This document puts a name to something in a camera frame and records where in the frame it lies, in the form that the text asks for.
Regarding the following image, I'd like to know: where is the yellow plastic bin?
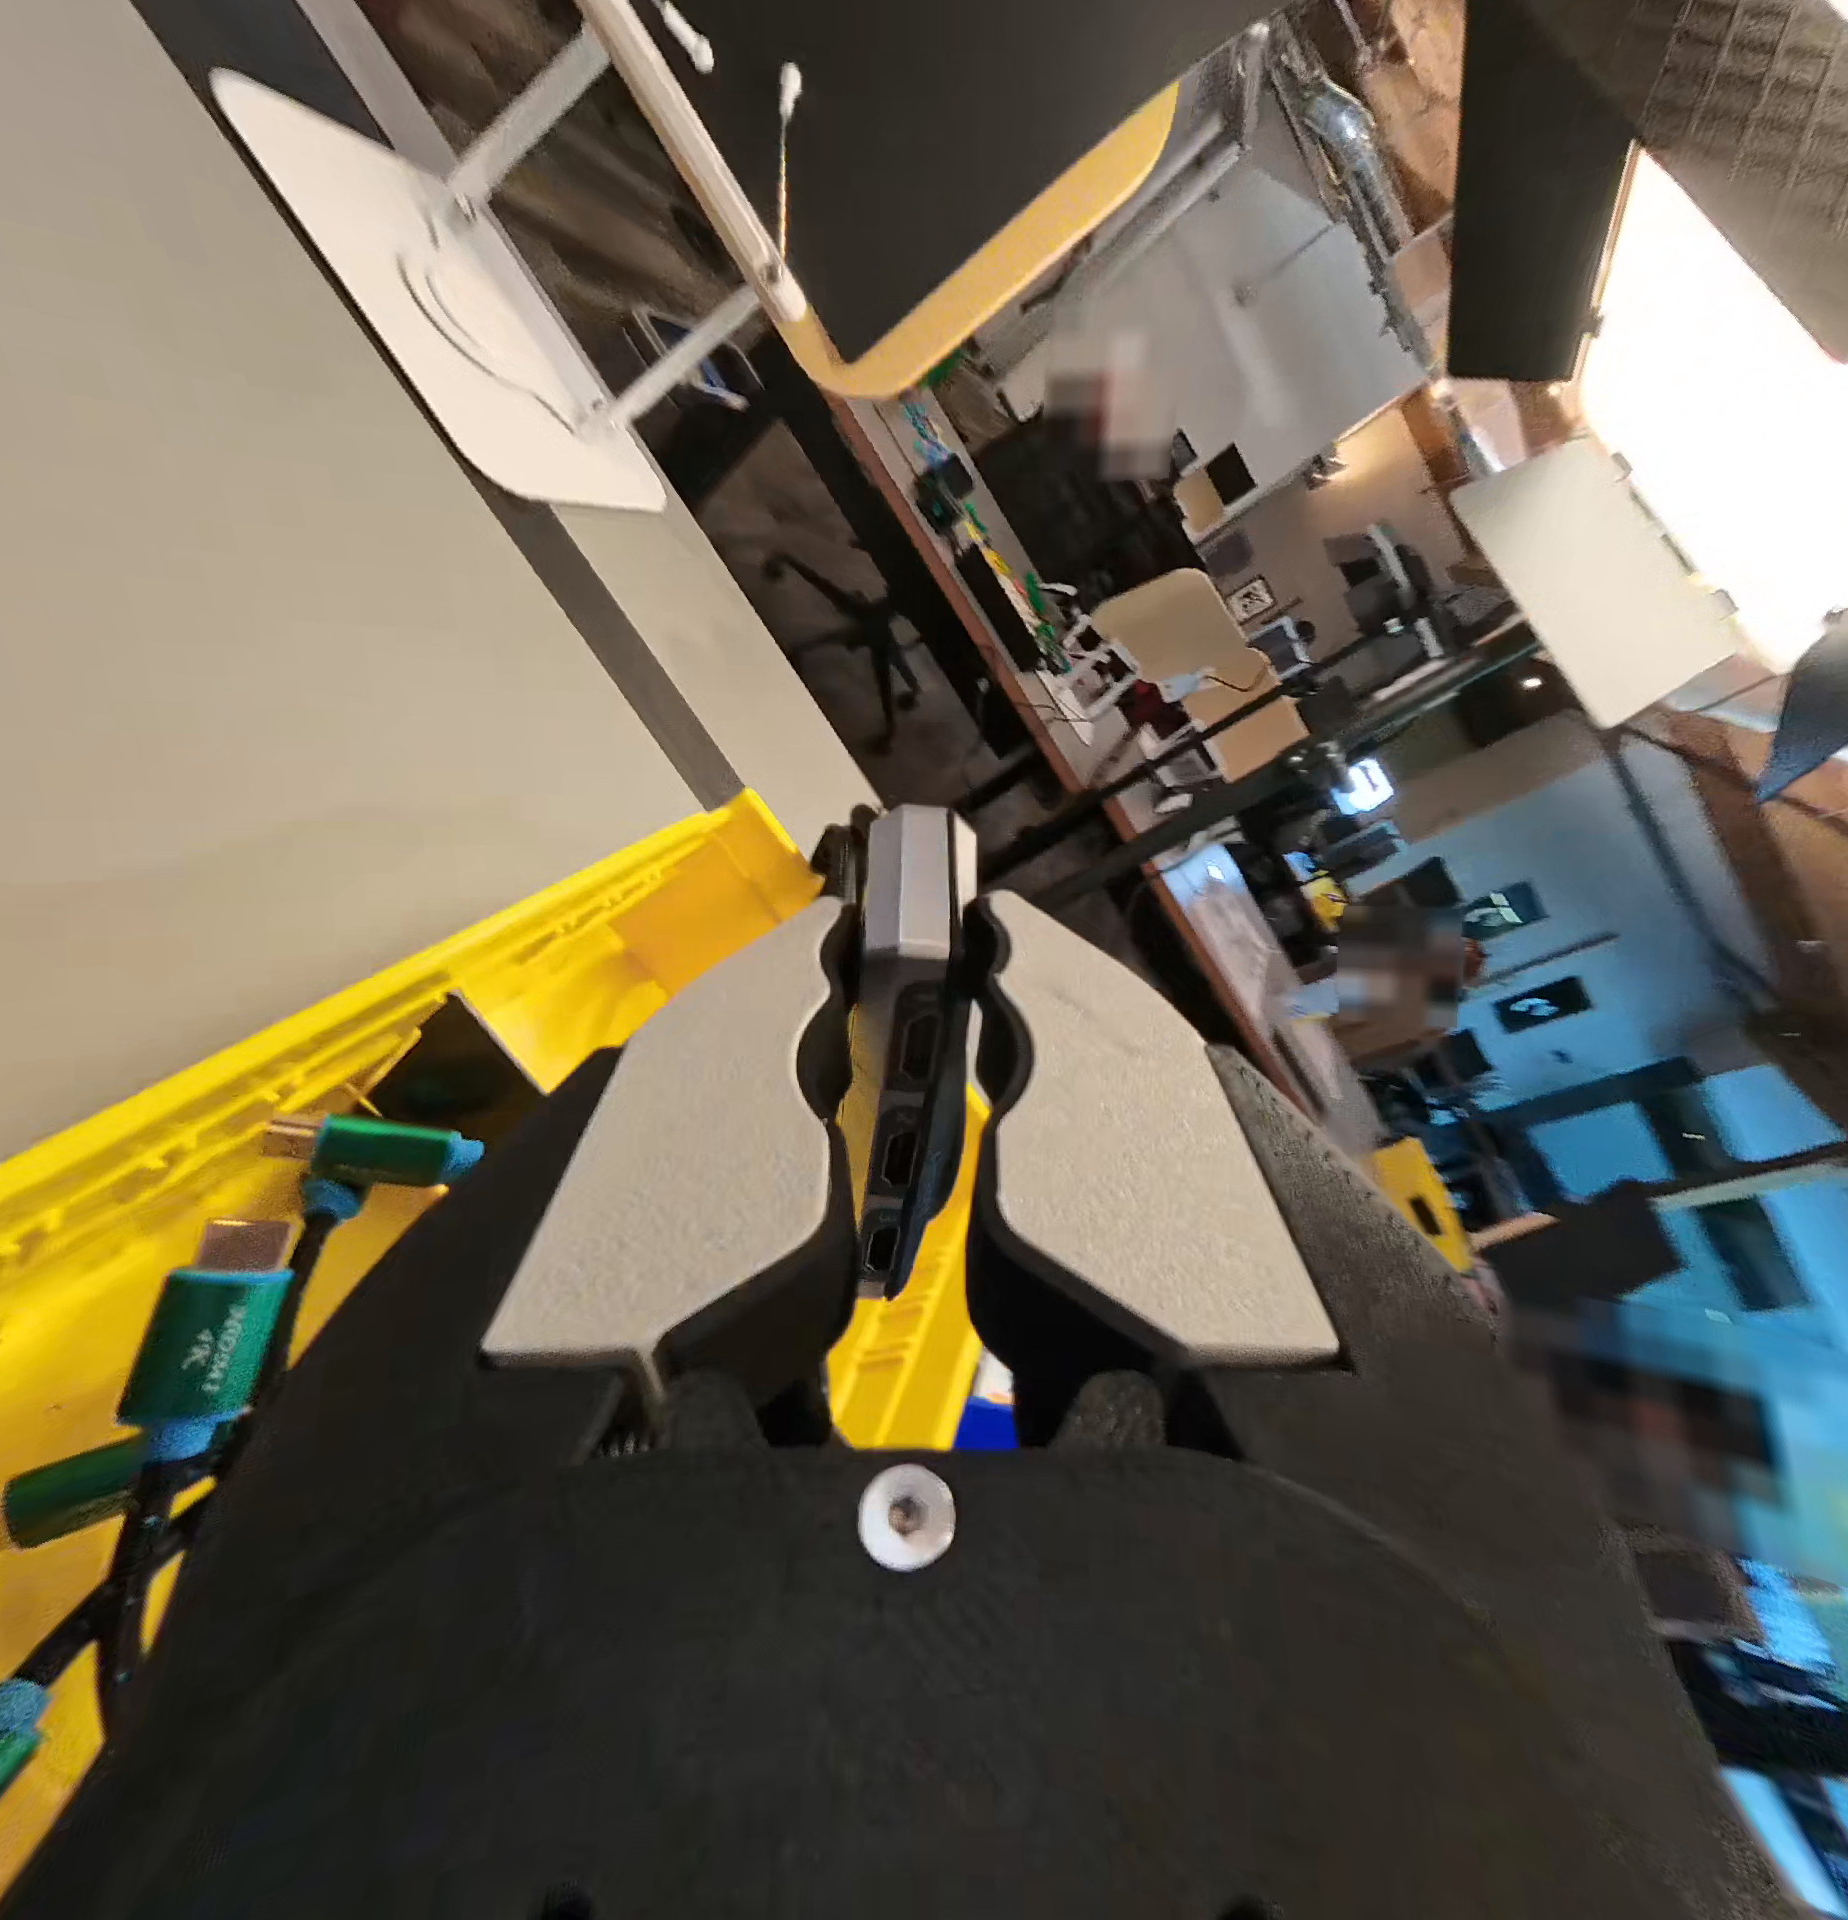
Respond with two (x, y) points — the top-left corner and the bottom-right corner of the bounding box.
(0, 787), (1004, 1920)

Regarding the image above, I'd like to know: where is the silver ventilation duct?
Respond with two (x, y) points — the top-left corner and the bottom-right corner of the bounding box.
(1285, 61), (1422, 251)

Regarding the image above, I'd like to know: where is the white stand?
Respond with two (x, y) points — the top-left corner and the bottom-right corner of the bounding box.
(206, 23), (772, 515)

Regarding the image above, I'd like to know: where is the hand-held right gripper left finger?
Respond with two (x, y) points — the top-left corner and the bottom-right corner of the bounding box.
(479, 899), (861, 1440)

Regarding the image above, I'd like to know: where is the wooden back desk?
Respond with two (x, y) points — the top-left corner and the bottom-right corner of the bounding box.
(830, 394), (1407, 1164)

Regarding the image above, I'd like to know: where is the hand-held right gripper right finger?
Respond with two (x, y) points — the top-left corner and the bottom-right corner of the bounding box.
(960, 896), (1341, 1368)

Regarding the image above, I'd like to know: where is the studio light panel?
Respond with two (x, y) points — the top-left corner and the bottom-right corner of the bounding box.
(1438, 0), (1848, 808)

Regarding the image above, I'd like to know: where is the black switch hub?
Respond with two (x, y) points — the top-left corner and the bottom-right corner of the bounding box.
(841, 808), (987, 1303)

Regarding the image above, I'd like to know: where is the black wood-framed panel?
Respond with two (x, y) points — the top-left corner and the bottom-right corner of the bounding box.
(571, 0), (1263, 404)

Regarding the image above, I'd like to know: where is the small yellow bin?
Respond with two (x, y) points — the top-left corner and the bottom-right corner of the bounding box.
(1374, 1135), (1480, 1281)

